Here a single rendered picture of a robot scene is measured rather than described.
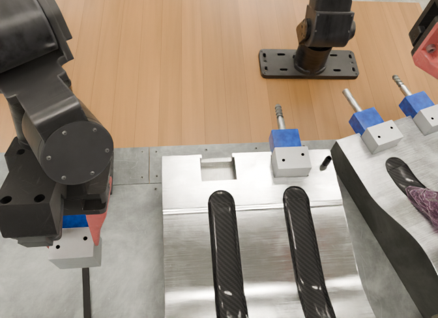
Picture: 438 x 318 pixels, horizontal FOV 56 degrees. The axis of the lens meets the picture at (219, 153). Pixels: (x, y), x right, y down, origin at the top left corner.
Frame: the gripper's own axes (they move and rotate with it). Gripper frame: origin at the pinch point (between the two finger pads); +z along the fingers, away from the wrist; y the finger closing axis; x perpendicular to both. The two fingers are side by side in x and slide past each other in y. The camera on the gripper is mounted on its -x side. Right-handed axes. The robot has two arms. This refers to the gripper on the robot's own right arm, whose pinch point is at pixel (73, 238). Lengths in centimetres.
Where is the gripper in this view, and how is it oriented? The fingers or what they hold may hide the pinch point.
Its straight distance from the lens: 52.0
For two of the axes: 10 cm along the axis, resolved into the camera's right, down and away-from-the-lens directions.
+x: -1.2, -5.5, 8.2
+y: 9.9, -0.4, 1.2
